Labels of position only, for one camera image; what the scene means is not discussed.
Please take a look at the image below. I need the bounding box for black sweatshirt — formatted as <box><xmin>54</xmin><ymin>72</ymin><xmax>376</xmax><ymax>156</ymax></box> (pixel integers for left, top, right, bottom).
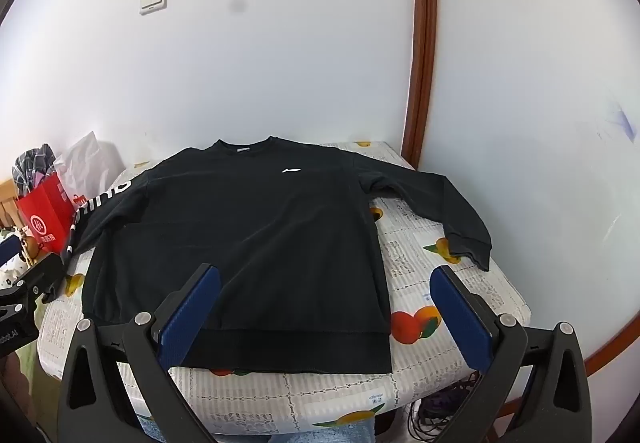
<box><xmin>60</xmin><ymin>135</ymin><xmax>493</xmax><ymax>376</ymax></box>

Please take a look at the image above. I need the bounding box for fruit print tablecloth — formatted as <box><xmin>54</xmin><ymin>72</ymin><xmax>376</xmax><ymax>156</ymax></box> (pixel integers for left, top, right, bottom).
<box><xmin>37</xmin><ymin>140</ymin><xmax>531</xmax><ymax>436</ymax></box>

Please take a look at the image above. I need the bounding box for white plastic bag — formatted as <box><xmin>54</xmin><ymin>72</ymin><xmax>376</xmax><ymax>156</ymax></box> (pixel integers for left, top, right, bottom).
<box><xmin>52</xmin><ymin>130</ymin><xmax>126</xmax><ymax>204</ymax></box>

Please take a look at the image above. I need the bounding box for wooden furniture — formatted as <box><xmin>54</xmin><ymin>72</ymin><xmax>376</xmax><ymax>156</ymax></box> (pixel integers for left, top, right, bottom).
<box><xmin>0</xmin><ymin>178</ymin><xmax>21</xmax><ymax>229</ymax></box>

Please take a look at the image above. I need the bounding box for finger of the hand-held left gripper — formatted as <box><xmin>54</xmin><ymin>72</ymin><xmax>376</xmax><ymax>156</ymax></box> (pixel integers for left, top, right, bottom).
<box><xmin>0</xmin><ymin>235</ymin><xmax>23</xmax><ymax>270</ymax></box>
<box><xmin>0</xmin><ymin>254</ymin><xmax>67</xmax><ymax>313</ymax></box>

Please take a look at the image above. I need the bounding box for brown wooden door frame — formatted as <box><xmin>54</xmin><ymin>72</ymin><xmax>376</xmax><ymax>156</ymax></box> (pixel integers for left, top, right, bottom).
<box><xmin>402</xmin><ymin>0</ymin><xmax>438</xmax><ymax>171</ymax></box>

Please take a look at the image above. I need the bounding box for orange brown toy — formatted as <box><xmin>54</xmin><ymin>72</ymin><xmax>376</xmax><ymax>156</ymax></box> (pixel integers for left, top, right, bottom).
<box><xmin>19</xmin><ymin>227</ymin><xmax>42</xmax><ymax>266</ymax></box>

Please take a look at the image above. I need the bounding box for large red paper bag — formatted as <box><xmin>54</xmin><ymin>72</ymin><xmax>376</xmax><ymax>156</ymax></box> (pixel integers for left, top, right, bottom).
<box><xmin>17</xmin><ymin>173</ymin><xmax>76</xmax><ymax>254</ymax></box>

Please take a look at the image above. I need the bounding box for brown wooden baseboard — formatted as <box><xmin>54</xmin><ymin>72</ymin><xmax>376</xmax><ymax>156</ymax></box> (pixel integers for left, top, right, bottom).
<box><xmin>582</xmin><ymin>303</ymin><xmax>636</xmax><ymax>376</ymax></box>

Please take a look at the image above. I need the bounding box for plaid cloth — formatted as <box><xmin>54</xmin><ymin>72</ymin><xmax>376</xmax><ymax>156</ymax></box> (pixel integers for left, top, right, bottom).
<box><xmin>12</xmin><ymin>143</ymin><xmax>58</xmax><ymax>198</ymax></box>

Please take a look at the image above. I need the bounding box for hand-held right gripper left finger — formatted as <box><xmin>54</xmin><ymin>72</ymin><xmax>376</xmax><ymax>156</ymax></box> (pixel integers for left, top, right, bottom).
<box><xmin>56</xmin><ymin>263</ymin><xmax>223</xmax><ymax>443</ymax></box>

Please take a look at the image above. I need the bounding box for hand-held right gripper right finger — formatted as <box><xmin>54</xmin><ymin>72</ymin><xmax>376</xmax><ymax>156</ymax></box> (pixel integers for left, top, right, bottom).
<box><xmin>430</xmin><ymin>264</ymin><xmax>593</xmax><ymax>443</ymax></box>

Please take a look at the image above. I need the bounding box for tangle of dark cables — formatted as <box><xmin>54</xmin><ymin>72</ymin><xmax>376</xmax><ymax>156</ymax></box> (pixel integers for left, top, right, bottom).
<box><xmin>407</xmin><ymin>373</ymin><xmax>481</xmax><ymax>443</ymax></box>

